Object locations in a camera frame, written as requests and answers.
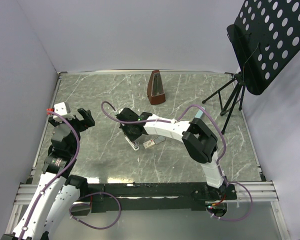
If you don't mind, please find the brown wooden metronome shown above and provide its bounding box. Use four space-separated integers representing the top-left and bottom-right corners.
146 70 166 105

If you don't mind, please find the black perforated music stand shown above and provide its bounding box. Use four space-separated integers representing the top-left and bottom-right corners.
201 0 300 135

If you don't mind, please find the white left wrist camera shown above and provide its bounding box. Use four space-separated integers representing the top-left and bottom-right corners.
47 102 75 120

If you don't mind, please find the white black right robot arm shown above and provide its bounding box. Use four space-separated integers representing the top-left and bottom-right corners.
116 107 226 199

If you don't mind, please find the white staple box sleeve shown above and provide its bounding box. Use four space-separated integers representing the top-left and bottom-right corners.
143 139 156 149

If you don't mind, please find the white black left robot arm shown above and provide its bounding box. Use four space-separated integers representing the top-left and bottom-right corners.
1 102 95 240

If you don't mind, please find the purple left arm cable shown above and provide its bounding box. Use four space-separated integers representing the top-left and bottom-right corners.
17 109 122 240

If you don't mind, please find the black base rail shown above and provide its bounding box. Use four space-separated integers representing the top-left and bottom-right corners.
74 181 237 213

